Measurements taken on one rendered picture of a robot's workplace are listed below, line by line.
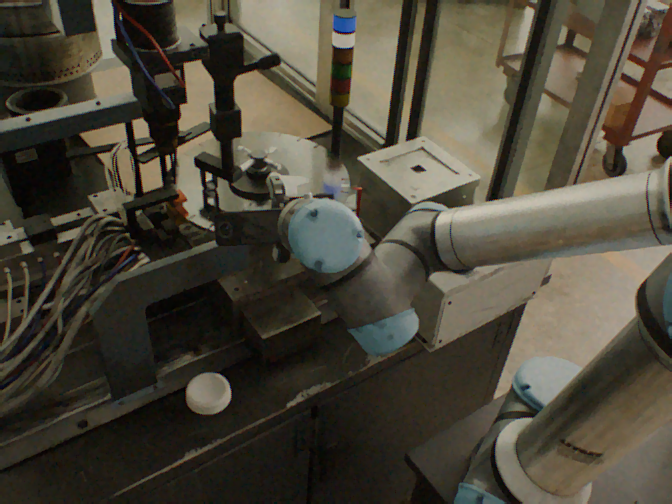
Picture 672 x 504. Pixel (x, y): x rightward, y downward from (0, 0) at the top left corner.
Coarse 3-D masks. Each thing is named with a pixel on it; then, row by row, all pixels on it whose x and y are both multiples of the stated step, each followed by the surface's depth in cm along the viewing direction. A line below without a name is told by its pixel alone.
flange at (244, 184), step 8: (248, 160) 123; (272, 160) 123; (248, 168) 118; (272, 168) 121; (248, 176) 118; (256, 176) 117; (264, 176) 117; (232, 184) 117; (240, 184) 117; (248, 184) 117; (256, 184) 117; (264, 184) 117; (240, 192) 116; (248, 192) 115; (256, 192) 115; (264, 192) 116
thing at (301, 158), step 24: (216, 144) 128; (240, 144) 128; (264, 144) 129; (288, 144) 130; (312, 144) 130; (192, 168) 121; (288, 168) 123; (312, 168) 124; (336, 168) 124; (192, 192) 116; (216, 192) 116; (312, 192) 118; (336, 192) 118
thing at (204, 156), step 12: (228, 144) 107; (204, 156) 113; (228, 156) 108; (204, 168) 113; (216, 168) 111; (228, 168) 110; (240, 168) 111; (204, 180) 114; (216, 180) 115; (228, 180) 111
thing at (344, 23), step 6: (336, 12) 127; (342, 12) 127; (348, 12) 128; (354, 12) 128; (336, 18) 127; (342, 18) 126; (348, 18) 126; (354, 18) 127; (336, 24) 127; (342, 24) 127; (348, 24) 127; (354, 24) 128; (336, 30) 128; (342, 30) 127; (348, 30) 127; (354, 30) 128
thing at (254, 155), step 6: (240, 150) 118; (246, 150) 118; (258, 150) 117; (270, 150) 119; (252, 156) 116; (258, 156) 116; (264, 156) 116; (246, 162) 115; (252, 162) 116; (258, 162) 116; (264, 162) 116; (270, 162) 116; (246, 168) 115; (252, 168) 118; (258, 168) 117; (264, 168) 118; (276, 168) 115
